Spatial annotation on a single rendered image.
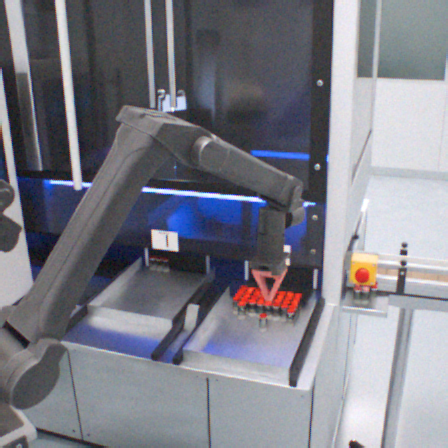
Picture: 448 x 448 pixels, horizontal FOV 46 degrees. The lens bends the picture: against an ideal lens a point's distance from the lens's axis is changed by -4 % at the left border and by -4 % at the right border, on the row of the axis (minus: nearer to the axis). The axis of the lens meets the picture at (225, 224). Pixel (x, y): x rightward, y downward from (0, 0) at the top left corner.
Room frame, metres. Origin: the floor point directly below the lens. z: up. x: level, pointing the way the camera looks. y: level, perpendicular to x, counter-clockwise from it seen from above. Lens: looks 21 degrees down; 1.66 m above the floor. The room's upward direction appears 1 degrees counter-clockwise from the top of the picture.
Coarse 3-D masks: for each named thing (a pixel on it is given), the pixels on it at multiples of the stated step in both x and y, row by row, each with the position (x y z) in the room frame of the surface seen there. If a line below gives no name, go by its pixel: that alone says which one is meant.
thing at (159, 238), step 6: (156, 234) 1.53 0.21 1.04; (162, 234) 1.52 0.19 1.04; (168, 234) 1.51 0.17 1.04; (174, 234) 1.51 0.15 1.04; (156, 240) 1.53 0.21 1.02; (162, 240) 1.52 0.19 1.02; (168, 240) 1.51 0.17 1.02; (174, 240) 1.51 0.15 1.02; (156, 246) 1.53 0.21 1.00; (162, 246) 1.52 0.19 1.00; (168, 246) 1.51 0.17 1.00; (174, 246) 1.51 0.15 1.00
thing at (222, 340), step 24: (216, 312) 1.31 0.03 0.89; (312, 312) 1.27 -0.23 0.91; (192, 336) 1.15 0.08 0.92; (216, 336) 1.20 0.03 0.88; (240, 336) 1.20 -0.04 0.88; (264, 336) 1.20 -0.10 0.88; (288, 336) 1.19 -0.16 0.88; (192, 360) 1.09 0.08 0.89; (216, 360) 1.07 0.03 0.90; (240, 360) 1.05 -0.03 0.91; (264, 360) 1.09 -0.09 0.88; (288, 360) 1.09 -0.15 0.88
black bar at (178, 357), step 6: (222, 288) 1.43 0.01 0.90; (216, 300) 1.36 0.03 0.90; (210, 306) 1.33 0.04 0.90; (204, 318) 1.27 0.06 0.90; (198, 324) 1.23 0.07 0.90; (192, 330) 1.20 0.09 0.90; (186, 342) 1.15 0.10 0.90; (180, 348) 1.12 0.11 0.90; (180, 354) 1.09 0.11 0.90; (174, 360) 1.08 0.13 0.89; (180, 360) 1.08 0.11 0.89
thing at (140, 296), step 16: (128, 272) 1.54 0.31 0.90; (144, 272) 1.58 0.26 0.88; (160, 272) 1.58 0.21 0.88; (176, 272) 1.58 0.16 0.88; (112, 288) 1.44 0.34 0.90; (128, 288) 1.47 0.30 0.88; (144, 288) 1.47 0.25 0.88; (160, 288) 1.47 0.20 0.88; (176, 288) 1.47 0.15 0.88; (192, 288) 1.47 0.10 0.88; (96, 304) 1.35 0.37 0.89; (112, 304) 1.37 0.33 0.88; (128, 304) 1.37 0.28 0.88; (144, 304) 1.37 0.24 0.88; (160, 304) 1.37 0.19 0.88; (176, 304) 1.37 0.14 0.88; (128, 320) 1.27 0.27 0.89; (144, 320) 1.26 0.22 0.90; (160, 320) 1.24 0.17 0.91; (176, 320) 1.26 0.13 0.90
